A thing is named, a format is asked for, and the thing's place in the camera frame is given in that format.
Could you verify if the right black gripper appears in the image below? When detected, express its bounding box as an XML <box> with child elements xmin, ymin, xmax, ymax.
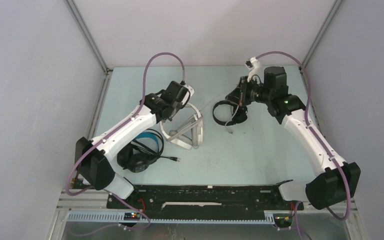
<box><xmin>224</xmin><ymin>76</ymin><xmax>272</xmax><ymax>107</ymax></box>

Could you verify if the small black on-ear headphones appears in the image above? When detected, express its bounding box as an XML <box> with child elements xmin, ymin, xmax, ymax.
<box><xmin>212</xmin><ymin>100</ymin><xmax>248</xmax><ymax>135</ymax></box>

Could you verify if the white gaming headset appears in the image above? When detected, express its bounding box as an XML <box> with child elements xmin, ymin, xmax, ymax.
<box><xmin>158</xmin><ymin>97</ymin><xmax>217</xmax><ymax>150</ymax></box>

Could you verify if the black headset with blue band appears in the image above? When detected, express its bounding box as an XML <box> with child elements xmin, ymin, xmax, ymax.
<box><xmin>116</xmin><ymin>128</ymin><xmax>180</xmax><ymax>173</ymax></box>

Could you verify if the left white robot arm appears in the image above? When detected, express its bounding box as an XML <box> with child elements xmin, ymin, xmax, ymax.
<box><xmin>73</xmin><ymin>81</ymin><xmax>195</xmax><ymax>208</ymax></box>

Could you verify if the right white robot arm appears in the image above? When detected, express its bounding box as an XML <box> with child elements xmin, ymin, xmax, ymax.
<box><xmin>225</xmin><ymin>66</ymin><xmax>361</xmax><ymax>210</ymax></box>

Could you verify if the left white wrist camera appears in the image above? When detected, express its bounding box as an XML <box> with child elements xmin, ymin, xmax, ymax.
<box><xmin>181</xmin><ymin>84</ymin><xmax>195</xmax><ymax>107</ymax></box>

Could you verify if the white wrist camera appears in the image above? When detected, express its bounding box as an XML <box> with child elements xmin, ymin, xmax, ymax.
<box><xmin>181</xmin><ymin>84</ymin><xmax>195</xmax><ymax>107</ymax></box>
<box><xmin>245</xmin><ymin>57</ymin><xmax>262</xmax><ymax>82</ymax></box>

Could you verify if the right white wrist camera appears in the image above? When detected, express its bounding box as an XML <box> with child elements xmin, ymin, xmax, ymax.
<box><xmin>245</xmin><ymin>57</ymin><xmax>262</xmax><ymax>82</ymax></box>

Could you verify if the right aluminium frame post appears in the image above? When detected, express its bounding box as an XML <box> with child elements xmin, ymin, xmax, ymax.
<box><xmin>302</xmin><ymin>0</ymin><xmax>345</xmax><ymax>68</ymax></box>

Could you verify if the aluminium frame post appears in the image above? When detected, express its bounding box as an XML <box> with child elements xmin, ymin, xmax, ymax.
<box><xmin>64</xmin><ymin>0</ymin><xmax>110</xmax><ymax>75</ymax></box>
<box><xmin>302</xmin><ymin>0</ymin><xmax>345</xmax><ymax>68</ymax></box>

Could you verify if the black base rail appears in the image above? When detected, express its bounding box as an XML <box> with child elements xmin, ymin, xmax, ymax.
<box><xmin>125</xmin><ymin>184</ymin><xmax>296</xmax><ymax>221</ymax></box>

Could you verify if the left aluminium frame post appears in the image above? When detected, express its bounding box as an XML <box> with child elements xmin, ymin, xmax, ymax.
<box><xmin>64</xmin><ymin>0</ymin><xmax>110</xmax><ymax>75</ymax></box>

